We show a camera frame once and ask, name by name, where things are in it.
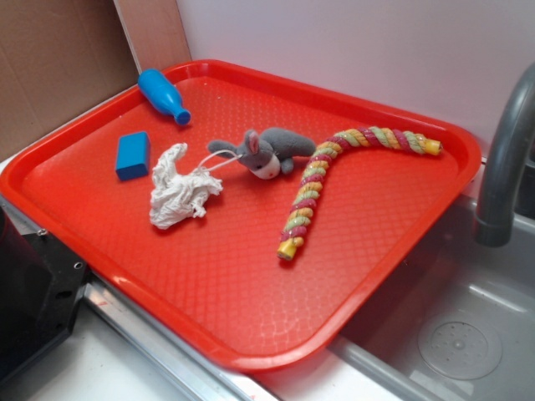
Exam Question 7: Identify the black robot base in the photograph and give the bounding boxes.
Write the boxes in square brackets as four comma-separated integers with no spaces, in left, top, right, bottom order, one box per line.
[1,211,89,383]

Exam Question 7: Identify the blue rectangular block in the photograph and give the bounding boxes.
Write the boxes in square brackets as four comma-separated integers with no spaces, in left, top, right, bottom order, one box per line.
[115,131,150,181]

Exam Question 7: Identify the red plastic tray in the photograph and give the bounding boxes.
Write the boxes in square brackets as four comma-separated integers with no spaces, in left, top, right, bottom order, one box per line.
[1,60,481,372]

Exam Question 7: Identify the grey plush donkey toy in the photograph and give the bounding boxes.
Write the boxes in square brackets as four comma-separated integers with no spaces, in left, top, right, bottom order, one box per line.
[207,127,316,180]

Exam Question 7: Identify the crumpled white cloth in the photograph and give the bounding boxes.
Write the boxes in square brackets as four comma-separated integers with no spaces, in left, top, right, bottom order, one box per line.
[149,143,223,230]

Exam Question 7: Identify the blue plastic toy bottle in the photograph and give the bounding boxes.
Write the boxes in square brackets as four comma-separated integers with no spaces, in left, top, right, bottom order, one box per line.
[138,69,191,125]

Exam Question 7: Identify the grey plastic sink basin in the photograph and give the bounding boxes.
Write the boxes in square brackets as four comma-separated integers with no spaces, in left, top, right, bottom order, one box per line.
[330,180,534,400]

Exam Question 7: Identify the grey toy faucet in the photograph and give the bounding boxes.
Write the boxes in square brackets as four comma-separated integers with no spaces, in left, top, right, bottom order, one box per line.
[473,65,534,247]

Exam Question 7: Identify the brown cardboard panel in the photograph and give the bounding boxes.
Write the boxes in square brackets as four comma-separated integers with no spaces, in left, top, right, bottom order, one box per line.
[1,1,191,160]

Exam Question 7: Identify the multicolour twisted rope toy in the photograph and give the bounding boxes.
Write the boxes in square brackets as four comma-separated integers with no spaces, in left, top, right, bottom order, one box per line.
[277,126,443,261]

